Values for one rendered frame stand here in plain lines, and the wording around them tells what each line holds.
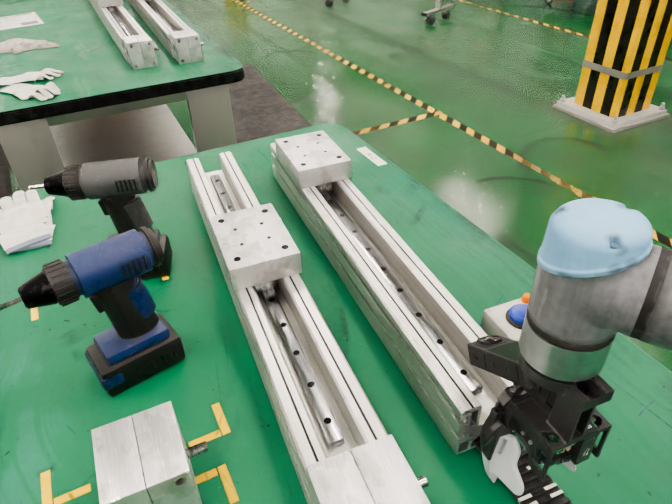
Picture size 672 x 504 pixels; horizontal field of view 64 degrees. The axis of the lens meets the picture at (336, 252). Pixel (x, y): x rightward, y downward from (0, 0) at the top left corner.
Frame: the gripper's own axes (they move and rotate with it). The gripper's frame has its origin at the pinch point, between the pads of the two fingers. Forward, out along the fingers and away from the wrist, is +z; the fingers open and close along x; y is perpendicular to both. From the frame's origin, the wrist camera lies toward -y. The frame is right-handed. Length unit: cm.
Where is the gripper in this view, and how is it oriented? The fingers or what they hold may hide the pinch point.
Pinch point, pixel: (512, 459)
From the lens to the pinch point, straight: 71.6
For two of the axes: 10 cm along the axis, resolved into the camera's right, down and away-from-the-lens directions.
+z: 0.4, 8.1, 5.9
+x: 9.3, -2.4, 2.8
